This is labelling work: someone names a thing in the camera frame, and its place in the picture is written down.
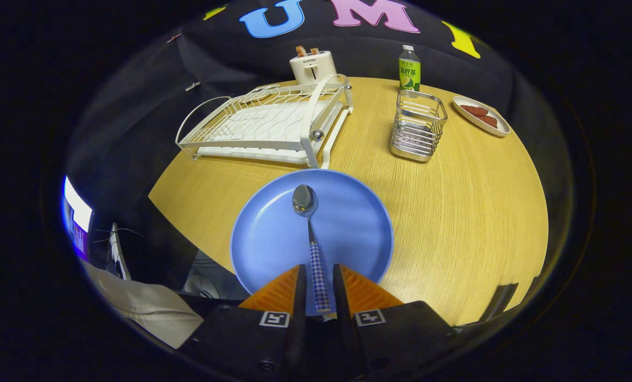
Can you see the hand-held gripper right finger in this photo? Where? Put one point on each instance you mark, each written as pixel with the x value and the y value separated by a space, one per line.
pixel 395 345

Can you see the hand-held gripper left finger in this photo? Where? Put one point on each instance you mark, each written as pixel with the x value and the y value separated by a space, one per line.
pixel 252 345

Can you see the blue plate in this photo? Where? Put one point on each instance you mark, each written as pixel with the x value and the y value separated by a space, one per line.
pixel 347 228

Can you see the white plate with meat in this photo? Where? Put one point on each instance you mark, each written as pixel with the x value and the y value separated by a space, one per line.
pixel 475 121

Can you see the grey round object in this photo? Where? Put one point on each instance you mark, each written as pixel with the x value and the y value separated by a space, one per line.
pixel 207 278

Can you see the person's beige clothing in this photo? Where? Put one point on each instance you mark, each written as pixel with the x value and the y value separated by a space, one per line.
pixel 146 313

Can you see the black table leg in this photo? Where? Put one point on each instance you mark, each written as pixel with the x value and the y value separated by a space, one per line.
pixel 499 301

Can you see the white flat panel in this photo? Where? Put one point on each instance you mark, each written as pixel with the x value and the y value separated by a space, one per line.
pixel 118 254

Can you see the computer monitor screen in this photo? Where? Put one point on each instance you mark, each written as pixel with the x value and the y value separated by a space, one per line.
pixel 77 212

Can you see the red meat slice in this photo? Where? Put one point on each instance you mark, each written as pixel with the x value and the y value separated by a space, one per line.
pixel 474 110
pixel 488 121

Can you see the silver clip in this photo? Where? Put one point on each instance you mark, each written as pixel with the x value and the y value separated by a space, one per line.
pixel 192 86

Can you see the green label drink bottle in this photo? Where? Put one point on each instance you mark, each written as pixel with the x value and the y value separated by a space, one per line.
pixel 409 71

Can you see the white toaster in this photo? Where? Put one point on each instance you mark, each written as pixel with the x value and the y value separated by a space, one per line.
pixel 313 66

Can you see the black backdrop cloth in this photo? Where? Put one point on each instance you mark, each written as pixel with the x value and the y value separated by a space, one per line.
pixel 231 58

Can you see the red clip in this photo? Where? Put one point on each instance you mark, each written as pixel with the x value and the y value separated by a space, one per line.
pixel 173 37

